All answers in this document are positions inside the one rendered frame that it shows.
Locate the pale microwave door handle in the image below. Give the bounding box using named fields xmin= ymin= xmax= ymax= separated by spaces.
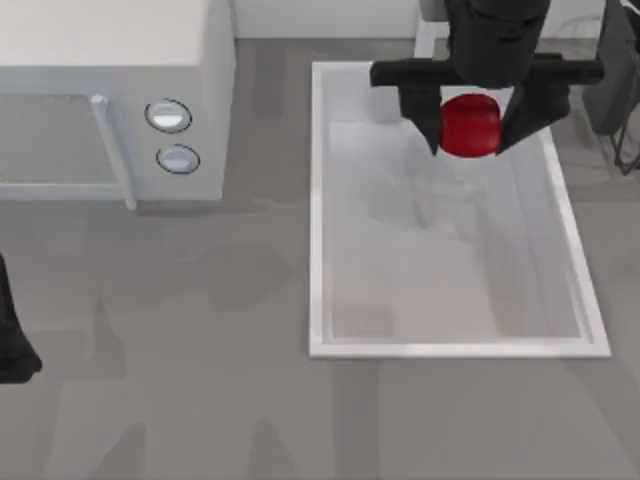
xmin=88 ymin=93 xmax=138 ymax=211

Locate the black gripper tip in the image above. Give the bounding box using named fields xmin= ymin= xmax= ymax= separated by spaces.
xmin=0 ymin=253 xmax=44 ymax=386

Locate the red cup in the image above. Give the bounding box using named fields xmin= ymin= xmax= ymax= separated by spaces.
xmin=438 ymin=92 xmax=503 ymax=161

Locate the small round microwave knob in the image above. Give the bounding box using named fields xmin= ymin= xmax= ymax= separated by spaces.
xmin=155 ymin=143 xmax=202 ymax=176

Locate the pale microwave oven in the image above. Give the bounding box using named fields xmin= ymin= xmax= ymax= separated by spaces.
xmin=0 ymin=0 xmax=237 ymax=217

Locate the white sink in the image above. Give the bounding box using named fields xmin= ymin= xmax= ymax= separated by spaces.
xmin=304 ymin=60 xmax=613 ymax=360

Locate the microwave oven door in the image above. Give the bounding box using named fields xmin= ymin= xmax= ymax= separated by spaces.
xmin=0 ymin=93 xmax=137 ymax=211

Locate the large round microwave knob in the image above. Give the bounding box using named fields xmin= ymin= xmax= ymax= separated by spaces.
xmin=143 ymin=97 xmax=194 ymax=135

